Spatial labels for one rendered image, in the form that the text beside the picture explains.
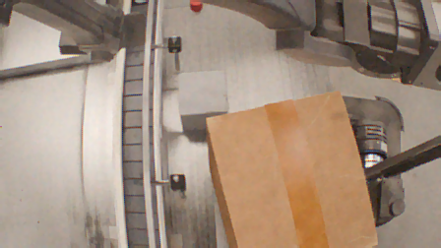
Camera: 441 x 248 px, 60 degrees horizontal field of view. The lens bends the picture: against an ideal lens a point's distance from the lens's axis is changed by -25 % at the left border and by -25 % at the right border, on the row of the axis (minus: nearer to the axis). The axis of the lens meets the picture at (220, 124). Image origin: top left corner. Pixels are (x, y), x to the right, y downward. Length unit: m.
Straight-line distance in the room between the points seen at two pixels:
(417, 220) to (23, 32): 1.82
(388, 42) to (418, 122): 1.74
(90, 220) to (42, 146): 0.24
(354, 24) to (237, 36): 0.74
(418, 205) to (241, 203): 1.45
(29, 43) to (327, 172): 0.88
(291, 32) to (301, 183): 0.35
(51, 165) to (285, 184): 0.61
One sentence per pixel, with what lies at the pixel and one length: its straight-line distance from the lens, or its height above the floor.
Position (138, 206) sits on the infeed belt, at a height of 0.88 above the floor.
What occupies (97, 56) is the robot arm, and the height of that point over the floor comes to 1.27.
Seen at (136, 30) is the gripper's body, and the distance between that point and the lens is 0.86.
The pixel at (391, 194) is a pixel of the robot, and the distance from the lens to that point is 1.73.
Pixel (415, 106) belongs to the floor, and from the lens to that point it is 2.25.
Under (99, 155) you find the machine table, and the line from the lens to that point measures 1.10.
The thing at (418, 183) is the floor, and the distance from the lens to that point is 2.12.
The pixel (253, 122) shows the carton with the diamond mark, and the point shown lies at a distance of 0.78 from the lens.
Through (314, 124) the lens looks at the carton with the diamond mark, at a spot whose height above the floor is 1.12.
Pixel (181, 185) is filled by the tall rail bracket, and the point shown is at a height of 0.97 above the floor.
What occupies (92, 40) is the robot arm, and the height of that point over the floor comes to 1.33.
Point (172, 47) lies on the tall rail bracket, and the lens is 1.03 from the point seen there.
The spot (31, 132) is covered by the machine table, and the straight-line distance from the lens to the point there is 1.20.
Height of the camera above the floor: 1.85
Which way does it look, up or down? 69 degrees down
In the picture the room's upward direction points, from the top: straight up
